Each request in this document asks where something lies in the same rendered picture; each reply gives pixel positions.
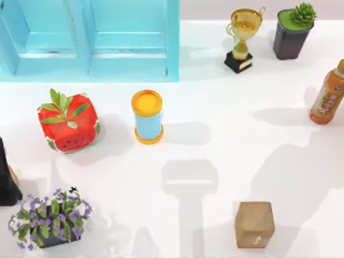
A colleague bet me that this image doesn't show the dark pot with green succulent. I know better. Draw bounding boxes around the dark pot with green succulent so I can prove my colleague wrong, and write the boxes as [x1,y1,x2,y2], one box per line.
[272,2,318,61]

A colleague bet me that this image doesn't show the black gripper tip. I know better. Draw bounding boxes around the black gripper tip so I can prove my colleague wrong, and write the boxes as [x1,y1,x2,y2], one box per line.
[0,137,24,207]

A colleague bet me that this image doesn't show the light blue rack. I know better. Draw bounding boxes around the light blue rack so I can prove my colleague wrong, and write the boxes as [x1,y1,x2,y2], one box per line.
[0,0,180,83]

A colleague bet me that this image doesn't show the watermelon pattern plant pot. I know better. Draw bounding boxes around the watermelon pattern plant pot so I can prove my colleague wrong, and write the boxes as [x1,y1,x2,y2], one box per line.
[37,88,101,154]

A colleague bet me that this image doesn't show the orange drink bottle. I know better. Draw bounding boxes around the orange drink bottle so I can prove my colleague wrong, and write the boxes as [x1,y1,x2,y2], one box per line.
[309,59,344,125]

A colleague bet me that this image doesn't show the blue and yellow can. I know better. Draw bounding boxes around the blue and yellow can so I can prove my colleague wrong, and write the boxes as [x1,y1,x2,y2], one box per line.
[131,89,164,146]

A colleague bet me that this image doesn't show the black pot with purple flowers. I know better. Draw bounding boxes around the black pot with purple flowers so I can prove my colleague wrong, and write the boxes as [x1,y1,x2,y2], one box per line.
[8,185,94,252]

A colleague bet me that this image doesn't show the gold trophy on black base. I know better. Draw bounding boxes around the gold trophy on black base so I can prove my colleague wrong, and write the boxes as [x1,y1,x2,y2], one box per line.
[224,6,267,74]

